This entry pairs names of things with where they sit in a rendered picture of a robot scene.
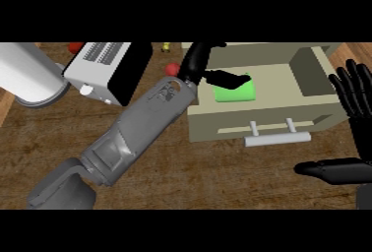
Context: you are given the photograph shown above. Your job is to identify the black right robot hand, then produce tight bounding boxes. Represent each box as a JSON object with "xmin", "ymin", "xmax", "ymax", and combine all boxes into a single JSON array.
[{"xmin": 294, "ymin": 58, "xmax": 372, "ymax": 186}]

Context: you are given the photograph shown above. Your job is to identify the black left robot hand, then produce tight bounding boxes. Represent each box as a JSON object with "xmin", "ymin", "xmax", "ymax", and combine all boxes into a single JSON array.
[{"xmin": 176, "ymin": 41, "xmax": 253, "ymax": 91}]

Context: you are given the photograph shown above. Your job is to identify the green cup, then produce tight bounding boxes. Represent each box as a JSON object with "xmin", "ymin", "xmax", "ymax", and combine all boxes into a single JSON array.
[{"xmin": 214, "ymin": 73, "xmax": 258, "ymax": 103}]

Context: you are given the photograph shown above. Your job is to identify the beige drawer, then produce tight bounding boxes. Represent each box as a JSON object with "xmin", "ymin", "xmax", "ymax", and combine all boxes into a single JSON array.
[
  {"xmin": 188, "ymin": 103, "xmax": 350, "ymax": 144},
  {"xmin": 188, "ymin": 45, "xmax": 350, "ymax": 116}
]

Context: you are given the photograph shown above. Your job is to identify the beige drawer front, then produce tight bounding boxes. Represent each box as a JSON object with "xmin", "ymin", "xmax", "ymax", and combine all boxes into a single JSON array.
[{"xmin": 188, "ymin": 103, "xmax": 350, "ymax": 144}]

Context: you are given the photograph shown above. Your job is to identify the red round fruit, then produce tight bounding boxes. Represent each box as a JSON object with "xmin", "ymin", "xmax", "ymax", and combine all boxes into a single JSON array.
[
  {"xmin": 67, "ymin": 41, "xmax": 86, "ymax": 55},
  {"xmin": 163, "ymin": 63, "xmax": 182, "ymax": 78}
]

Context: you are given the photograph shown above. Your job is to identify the beige cabinet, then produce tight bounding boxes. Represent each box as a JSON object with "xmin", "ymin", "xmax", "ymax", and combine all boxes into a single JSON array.
[{"xmin": 180, "ymin": 41, "xmax": 343, "ymax": 68}]

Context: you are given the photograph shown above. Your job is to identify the white and black appliance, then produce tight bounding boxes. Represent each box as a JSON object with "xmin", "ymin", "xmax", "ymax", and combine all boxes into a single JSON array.
[{"xmin": 62, "ymin": 41, "xmax": 154, "ymax": 107}]

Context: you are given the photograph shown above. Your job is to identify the white cylinder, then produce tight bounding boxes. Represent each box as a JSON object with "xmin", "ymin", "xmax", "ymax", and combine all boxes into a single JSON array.
[{"xmin": 0, "ymin": 41, "xmax": 72, "ymax": 108}]

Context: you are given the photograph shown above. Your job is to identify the white drawer handle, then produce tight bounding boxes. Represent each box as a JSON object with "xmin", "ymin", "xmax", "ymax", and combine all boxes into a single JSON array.
[{"xmin": 242, "ymin": 117, "xmax": 313, "ymax": 148}]

